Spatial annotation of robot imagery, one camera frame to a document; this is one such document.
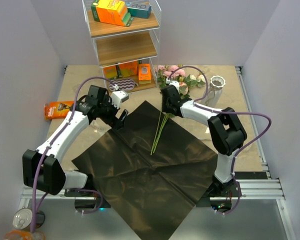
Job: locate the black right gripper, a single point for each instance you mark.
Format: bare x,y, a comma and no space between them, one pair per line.
165,109

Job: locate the orange sponge pack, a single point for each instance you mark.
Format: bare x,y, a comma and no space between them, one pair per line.
128,69
144,73
110,72

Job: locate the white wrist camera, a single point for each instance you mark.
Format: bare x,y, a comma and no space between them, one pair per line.
118,97
172,82

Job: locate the white wire wooden shelf rack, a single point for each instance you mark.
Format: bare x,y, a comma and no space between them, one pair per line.
115,44

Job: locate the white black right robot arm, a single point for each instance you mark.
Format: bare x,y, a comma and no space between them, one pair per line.
226,130

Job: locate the orange sponge pack left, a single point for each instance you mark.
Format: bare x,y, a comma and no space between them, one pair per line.
110,72

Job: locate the teal box top shelf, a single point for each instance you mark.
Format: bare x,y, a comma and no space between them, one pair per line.
139,10

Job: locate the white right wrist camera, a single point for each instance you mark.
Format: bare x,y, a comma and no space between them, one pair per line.
172,82

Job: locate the orange sponge pack middle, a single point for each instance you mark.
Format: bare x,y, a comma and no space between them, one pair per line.
128,69

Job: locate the black wrapping paper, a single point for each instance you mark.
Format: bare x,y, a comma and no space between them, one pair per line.
152,191

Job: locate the orange sponge pack right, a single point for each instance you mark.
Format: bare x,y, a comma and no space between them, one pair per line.
144,73

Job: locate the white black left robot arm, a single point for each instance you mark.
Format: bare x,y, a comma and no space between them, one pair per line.
42,168

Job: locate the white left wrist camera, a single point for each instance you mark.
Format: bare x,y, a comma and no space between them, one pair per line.
118,97

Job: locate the orange sponge box top shelf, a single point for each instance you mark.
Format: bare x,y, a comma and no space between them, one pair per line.
113,12

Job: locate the metal tin can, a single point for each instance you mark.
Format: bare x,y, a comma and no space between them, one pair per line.
23,218

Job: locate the aluminium rail frame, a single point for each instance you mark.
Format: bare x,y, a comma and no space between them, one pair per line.
270,191

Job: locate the pink artificial flower bouquet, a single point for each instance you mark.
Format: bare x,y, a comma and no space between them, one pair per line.
175,74

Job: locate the orange plastic container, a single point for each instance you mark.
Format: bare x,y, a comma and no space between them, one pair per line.
24,235

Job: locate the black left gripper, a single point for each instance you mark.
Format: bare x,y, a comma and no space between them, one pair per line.
111,121

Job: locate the orange razor package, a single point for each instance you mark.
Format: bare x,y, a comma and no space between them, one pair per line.
57,110

